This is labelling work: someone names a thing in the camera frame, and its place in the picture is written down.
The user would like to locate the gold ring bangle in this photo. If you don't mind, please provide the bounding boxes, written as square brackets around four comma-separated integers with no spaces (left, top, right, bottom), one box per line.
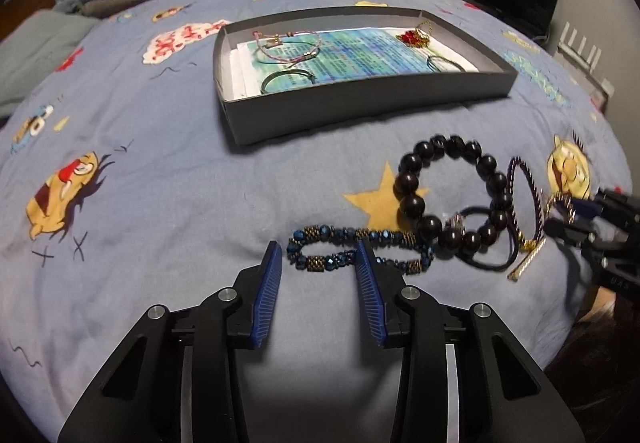
[544,192,576,224]

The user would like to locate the dark blue gold rope bracelet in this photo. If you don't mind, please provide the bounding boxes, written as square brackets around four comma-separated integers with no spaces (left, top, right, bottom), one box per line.
[505,156,549,284]

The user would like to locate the blue gold beaded bracelet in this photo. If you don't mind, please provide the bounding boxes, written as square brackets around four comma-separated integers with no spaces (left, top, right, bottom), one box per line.
[285,224,437,275]

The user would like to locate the large black bead bracelet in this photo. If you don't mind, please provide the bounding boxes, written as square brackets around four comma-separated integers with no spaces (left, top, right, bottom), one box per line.
[392,134,516,257]

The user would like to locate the thin dark wire bangle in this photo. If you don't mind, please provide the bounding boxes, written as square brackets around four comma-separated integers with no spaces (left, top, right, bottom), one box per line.
[426,55,466,72]

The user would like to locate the silver metal bangle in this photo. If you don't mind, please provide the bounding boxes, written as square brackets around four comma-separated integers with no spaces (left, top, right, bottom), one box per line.
[260,68,317,95]

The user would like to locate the red bead gold chain bracelet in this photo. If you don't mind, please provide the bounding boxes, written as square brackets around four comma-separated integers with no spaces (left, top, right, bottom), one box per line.
[395,20,435,50]

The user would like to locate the pink braided cord bracelet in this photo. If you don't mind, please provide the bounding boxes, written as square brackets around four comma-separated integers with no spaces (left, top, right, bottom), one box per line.
[252,29,322,65]

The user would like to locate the white wifi router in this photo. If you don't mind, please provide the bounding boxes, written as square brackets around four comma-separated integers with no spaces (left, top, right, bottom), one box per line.
[554,21,615,114]

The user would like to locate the blue cartoon print bedsheet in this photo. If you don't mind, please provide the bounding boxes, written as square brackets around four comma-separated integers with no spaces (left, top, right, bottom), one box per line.
[1,0,632,442]

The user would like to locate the grey cardboard box tray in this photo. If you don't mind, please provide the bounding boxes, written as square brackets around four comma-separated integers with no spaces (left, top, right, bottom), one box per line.
[213,6,516,145]

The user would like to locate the blue-green printed paper sheet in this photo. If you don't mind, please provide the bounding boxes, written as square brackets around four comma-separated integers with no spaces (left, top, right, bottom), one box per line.
[229,21,478,99]

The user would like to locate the grey-green pillow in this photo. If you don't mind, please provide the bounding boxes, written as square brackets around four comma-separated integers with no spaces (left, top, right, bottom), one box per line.
[1,10,100,117]

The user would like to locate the wooden headboard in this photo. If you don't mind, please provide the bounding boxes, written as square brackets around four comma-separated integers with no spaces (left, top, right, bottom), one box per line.
[0,0,55,40]

